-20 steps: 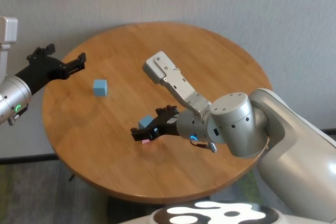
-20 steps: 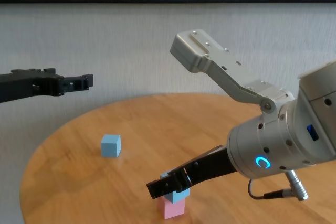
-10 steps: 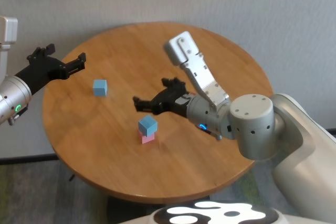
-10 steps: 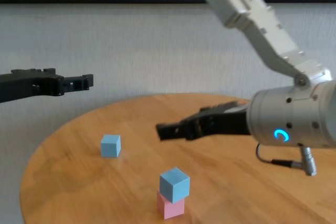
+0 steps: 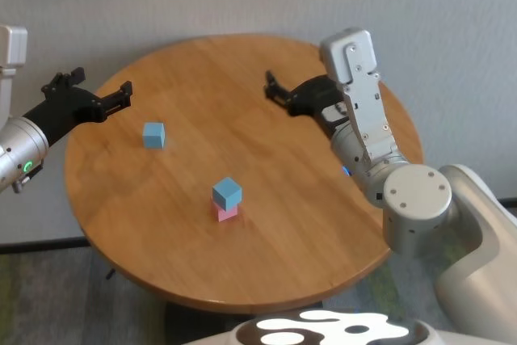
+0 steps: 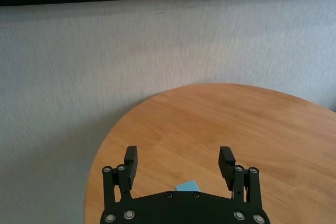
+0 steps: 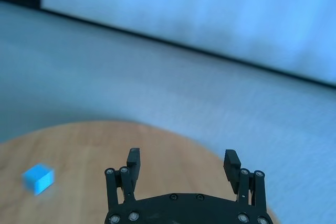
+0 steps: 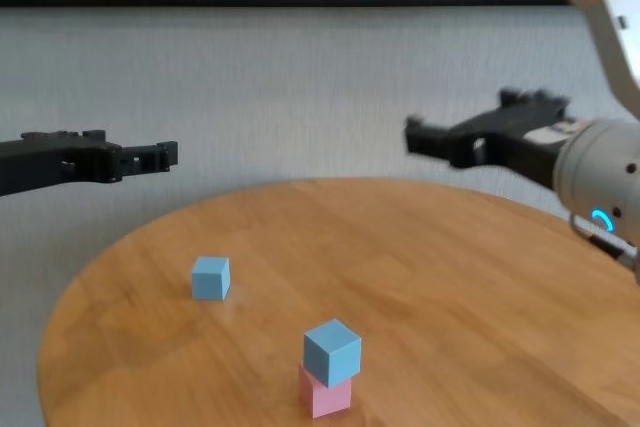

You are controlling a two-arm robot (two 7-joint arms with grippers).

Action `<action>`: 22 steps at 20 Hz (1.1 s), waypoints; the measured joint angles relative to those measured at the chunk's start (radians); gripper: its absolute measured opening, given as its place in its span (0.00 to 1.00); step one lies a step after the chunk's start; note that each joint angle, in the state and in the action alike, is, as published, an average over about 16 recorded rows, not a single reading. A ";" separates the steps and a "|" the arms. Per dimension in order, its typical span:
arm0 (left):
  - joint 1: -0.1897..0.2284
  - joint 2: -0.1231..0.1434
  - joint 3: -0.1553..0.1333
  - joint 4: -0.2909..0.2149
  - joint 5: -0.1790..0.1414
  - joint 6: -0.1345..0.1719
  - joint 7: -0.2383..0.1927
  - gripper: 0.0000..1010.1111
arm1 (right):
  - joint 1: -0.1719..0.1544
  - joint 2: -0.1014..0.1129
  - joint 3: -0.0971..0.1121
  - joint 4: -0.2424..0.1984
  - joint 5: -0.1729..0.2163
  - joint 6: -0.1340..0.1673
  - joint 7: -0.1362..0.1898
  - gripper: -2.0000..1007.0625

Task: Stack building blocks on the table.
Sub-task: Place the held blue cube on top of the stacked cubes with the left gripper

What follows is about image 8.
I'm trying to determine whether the pink cube block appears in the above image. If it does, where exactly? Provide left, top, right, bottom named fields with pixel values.
left=298, top=362, right=354, bottom=420

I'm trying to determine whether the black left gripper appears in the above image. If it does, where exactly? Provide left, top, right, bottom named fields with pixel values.
left=0, top=128, right=180, bottom=199

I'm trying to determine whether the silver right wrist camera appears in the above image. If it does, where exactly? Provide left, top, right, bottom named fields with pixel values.
left=535, top=0, right=640, bottom=123

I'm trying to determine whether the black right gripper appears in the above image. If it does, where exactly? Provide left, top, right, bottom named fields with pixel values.
left=404, top=89, right=592, bottom=193

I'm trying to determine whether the blue cube block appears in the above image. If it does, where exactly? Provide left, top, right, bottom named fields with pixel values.
left=302, top=318, right=363, bottom=390
left=191, top=256, right=232, bottom=302

